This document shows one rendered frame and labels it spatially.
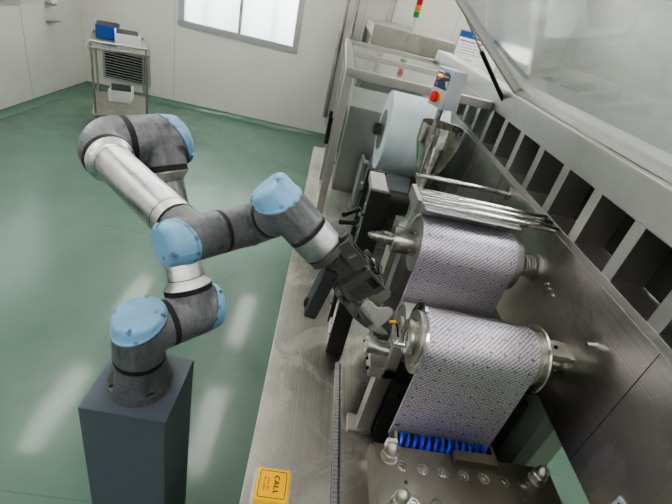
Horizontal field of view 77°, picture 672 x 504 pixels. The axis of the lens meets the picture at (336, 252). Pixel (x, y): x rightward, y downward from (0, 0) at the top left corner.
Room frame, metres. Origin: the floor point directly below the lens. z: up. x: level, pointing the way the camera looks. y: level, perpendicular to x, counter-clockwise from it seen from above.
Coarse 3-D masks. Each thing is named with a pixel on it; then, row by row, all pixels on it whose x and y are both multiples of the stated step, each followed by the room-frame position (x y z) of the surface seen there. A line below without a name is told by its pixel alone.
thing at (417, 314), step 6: (414, 312) 0.73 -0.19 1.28; (420, 312) 0.70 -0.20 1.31; (414, 318) 0.72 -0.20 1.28; (420, 318) 0.69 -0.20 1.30; (420, 324) 0.68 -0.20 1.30; (420, 330) 0.67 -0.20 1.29; (420, 336) 0.65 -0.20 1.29; (420, 342) 0.64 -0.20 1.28; (540, 342) 0.71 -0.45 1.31; (420, 348) 0.64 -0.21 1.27; (540, 348) 0.69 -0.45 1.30; (414, 354) 0.65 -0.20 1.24; (540, 354) 0.68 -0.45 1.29; (408, 360) 0.66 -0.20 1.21; (414, 360) 0.64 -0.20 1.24; (540, 360) 0.67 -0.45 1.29; (540, 366) 0.67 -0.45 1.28; (540, 372) 0.66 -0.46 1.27; (534, 378) 0.66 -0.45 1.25
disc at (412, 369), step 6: (420, 306) 0.73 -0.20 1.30; (426, 306) 0.71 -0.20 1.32; (426, 312) 0.69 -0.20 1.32; (426, 318) 0.67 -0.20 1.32; (426, 324) 0.66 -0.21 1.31; (426, 330) 0.65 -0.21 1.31; (426, 336) 0.64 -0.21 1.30; (426, 342) 0.63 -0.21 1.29; (426, 348) 0.63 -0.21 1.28; (420, 354) 0.63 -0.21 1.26; (420, 360) 0.62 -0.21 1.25; (408, 366) 0.66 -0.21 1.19; (414, 366) 0.64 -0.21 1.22; (420, 366) 0.62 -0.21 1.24; (414, 372) 0.63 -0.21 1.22
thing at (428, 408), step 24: (432, 384) 0.63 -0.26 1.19; (408, 408) 0.63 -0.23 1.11; (432, 408) 0.64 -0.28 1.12; (456, 408) 0.64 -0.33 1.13; (480, 408) 0.65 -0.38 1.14; (504, 408) 0.65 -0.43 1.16; (408, 432) 0.63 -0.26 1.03; (432, 432) 0.64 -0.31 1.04; (456, 432) 0.65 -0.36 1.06; (480, 432) 0.65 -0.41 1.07
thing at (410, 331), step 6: (408, 318) 0.71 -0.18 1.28; (408, 324) 0.70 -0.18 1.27; (414, 324) 0.69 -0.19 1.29; (402, 330) 0.72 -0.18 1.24; (408, 330) 0.68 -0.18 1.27; (414, 330) 0.67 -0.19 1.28; (402, 336) 0.70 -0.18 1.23; (408, 336) 0.67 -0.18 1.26; (414, 336) 0.66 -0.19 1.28; (408, 342) 0.66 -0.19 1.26; (414, 342) 0.66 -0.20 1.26; (402, 348) 0.68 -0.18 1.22; (408, 348) 0.65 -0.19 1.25; (414, 348) 0.65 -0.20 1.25; (408, 354) 0.66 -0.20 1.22
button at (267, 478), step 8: (264, 472) 0.53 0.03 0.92; (272, 472) 0.53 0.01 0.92; (280, 472) 0.54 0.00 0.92; (288, 472) 0.54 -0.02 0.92; (256, 480) 0.51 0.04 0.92; (264, 480) 0.51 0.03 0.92; (272, 480) 0.51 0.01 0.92; (280, 480) 0.52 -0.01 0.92; (288, 480) 0.52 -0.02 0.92; (256, 488) 0.49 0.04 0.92; (264, 488) 0.49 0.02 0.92; (272, 488) 0.50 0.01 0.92; (280, 488) 0.50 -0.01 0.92; (288, 488) 0.51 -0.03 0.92; (256, 496) 0.47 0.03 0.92; (264, 496) 0.48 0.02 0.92; (272, 496) 0.48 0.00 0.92; (280, 496) 0.49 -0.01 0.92
